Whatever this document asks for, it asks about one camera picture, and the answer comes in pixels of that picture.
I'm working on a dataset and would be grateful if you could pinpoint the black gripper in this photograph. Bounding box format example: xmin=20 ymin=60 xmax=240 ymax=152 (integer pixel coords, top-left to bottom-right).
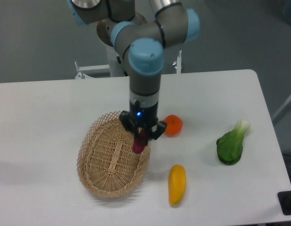
xmin=119 ymin=100 xmax=166 ymax=146

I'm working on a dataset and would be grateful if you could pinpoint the purple sweet potato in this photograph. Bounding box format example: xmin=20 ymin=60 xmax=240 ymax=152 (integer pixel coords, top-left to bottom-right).
xmin=132 ymin=129 xmax=147 ymax=154

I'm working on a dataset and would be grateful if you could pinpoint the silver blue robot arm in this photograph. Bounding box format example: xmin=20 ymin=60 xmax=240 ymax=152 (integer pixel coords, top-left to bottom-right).
xmin=68 ymin=0 xmax=200 ymax=145

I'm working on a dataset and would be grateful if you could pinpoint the woven wicker basket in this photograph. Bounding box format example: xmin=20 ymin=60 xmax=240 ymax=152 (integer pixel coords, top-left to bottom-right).
xmin=77 ymin=112 xmax=151 ymax=198

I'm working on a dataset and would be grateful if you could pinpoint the orange tangerine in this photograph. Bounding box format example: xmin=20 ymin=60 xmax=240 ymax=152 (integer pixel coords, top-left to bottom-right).
xmin=163 ymin=114 xmax=183 ymax=137

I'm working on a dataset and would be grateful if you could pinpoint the green bok choy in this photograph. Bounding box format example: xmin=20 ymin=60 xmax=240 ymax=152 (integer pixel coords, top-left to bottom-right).
xmin=216 ymin=119 xmax=251 ymax=166

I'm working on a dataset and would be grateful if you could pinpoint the black device at table edge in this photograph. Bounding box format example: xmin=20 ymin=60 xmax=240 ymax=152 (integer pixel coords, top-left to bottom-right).
xmin=277 ymin=191 xmax=291 ymax=216

